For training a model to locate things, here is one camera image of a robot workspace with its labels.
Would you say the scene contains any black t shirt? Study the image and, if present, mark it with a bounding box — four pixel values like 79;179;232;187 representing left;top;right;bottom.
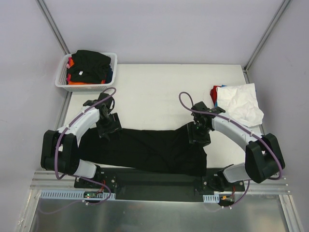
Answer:
67;50;113;85
79;125;207;176

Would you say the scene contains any red t shirt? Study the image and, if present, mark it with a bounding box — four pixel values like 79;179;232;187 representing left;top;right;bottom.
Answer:
210;86;221;107

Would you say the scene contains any white t shirt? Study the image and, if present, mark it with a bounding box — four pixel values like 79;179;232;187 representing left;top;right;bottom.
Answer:
216;83;264;127

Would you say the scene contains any white plastic laundry basket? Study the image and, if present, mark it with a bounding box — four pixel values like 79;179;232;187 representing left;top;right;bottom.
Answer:
55;53;118;92

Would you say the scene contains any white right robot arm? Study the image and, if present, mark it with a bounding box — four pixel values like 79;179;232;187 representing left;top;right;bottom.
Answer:
187;101;285;191

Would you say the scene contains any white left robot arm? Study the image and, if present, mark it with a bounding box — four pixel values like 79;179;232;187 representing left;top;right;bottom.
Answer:
41;92;122;188

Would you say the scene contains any orange t shirt in basket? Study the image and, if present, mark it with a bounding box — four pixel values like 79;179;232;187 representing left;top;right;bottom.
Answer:
67;58;109;85

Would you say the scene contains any dark blue t shirt in basket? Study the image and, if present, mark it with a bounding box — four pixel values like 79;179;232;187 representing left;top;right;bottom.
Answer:
105;65;113;84

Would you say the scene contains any black t shirt in basket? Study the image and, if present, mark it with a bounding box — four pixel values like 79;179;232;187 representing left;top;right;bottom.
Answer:
67;50;113;85

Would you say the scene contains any pink t shirt in basket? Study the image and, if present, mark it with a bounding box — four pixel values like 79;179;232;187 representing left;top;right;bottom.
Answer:
66;57;74;85

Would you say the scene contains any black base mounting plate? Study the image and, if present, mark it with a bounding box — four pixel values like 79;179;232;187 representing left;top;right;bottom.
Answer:
74;168;245;202

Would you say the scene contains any right white cable duct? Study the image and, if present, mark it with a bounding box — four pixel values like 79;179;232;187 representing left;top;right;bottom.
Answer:
203;194;220;203

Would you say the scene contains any white cable duct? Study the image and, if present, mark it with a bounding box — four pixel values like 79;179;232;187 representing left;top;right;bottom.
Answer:
41;190;116;201
203;194;220;203

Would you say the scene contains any aluminium front rail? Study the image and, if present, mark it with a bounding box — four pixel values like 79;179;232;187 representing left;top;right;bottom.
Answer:
30;171;292;195

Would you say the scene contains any left white cable duct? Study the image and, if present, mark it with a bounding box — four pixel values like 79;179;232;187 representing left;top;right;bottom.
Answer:
41;190;116;201

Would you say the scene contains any left aluminium frame post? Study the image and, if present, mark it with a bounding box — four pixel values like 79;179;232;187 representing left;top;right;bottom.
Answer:
35;0;70;64

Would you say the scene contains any aluminium frame post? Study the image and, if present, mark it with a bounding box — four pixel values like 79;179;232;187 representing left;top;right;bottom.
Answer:
243;0;293;73
35;0;70;64

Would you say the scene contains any right aluminium frame post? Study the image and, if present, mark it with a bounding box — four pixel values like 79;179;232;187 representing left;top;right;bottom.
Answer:
243;0;293;73

